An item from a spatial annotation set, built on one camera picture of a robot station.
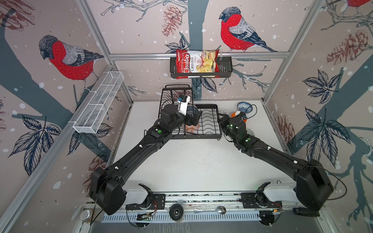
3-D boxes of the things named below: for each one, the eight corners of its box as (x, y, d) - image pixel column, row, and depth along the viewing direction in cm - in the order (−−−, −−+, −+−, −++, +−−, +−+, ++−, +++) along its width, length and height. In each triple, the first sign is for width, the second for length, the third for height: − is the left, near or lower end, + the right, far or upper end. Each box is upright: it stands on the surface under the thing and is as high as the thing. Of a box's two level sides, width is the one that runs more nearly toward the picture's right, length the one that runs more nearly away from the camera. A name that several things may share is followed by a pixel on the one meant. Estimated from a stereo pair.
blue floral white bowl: (234, 110, 119) (236, 105, 114) (238, 105, 123) (240, 99, 118) (248, 116, 115) (250, 111, 110) (251, 111, 118) (254, 105, 114)
